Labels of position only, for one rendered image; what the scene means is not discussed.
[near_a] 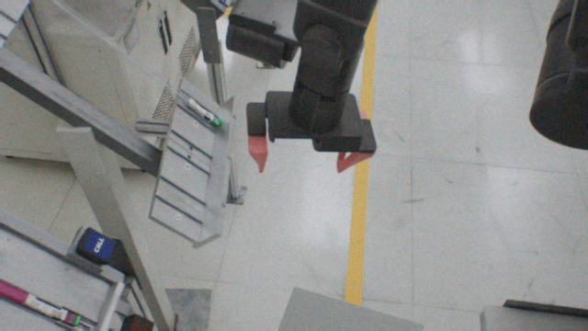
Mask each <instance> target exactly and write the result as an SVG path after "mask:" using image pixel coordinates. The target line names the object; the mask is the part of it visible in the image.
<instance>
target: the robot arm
mask: <svg viewBox="0 0 588 331"><path fill-rule="evenodd" d="M378 1H379V0H236V2H235V4H234V6H233V8H232V11H231V13H230V14H229V15H228V26H227V30H226V36H225V46H226V49H227V50H228V51H233V52H235V53H238V54H241V55H243V56H245V57H248V58H251V59H253V60H256V61H258V62H261V63H265V64H268V65H271V66H273V67H276V68H278V69H281V70H282V69H284V67H285V66H286V65H287V63H288V62H289V63H291V62H292V61H293V59H294V57H295V55H296V53H297V51H298V48H299V47H300V48H301V50H300V58H299V63H298V68H297V72H296V76H295V81H294V86H293V90H292V91H273V90H270V91H267V92H266V99H265V102H249V103H247V104H246V111H245V113H246V126H247V138H248V150H249V154H250V155H251V156H252V157H253V159H254V160H255V161H256V162H257V164H258V169H259V173H263V171H264V168H265V164H266V159H267V155H268V150H267V140H266V119H267V120H268V129H267V131H268V140H269V141H270V142H272V143H274V142H275V139H311V141H312V147H313V150H314V151H316V152H327V153H338V155H337V160H336V169H337V173H341V172H343V171H344V170H346V169H347V168H348V167H350V166H353V165H355V164H357V163H359V162H362V161H364V160H366V159H368V158H370V157H372V156H373V155H374V153H375V151H376V149H377V145H376V141H375V137H374V133H373V130H372V127H371V123H370V120H369V119H367V115H366V112H365V111H364V110H363V109H358V107H357V103H356V97H355V95H353V94H351V93H349V90H350V87H351V85H352V82H353V79H354V76H355V73H356V68H357V66H358V63H359V60H360V57H361V54H362V51H363V49H364V45H365V39H364V35H365V33H366V30H367V28H368V24H369V22H370V19H371V18H372V16H373V14H374V11H375V9H376V6H377V4H378ZM546 43H547V48H546V51H545V55H544V59H543V62H542V65H541V69H540V73H539V77H538V80H537V86H536V90H535V94H534V97H533V101H532V104H531V108H530V111H529V115H528V117H529V121H530V123H531V125H532V126H533V128H534V129H535V130H536V131H537V132H538V133H539V134H541V135H542V136H544V137H546V138H547V139H549V140H551V141H553V142H555V143H559V144H562V145H565V146H568V147H571V148H575V149H581V150H588V0H560V1H559V3H558V5H557V7H556V10H555V12H554V13H553V15H552V17H551V20H550V22H549V26H548V32H547V36H546ZM346 153H351V154H350V155H349V156H347V157H346V158H345V154H346Z"/></svg>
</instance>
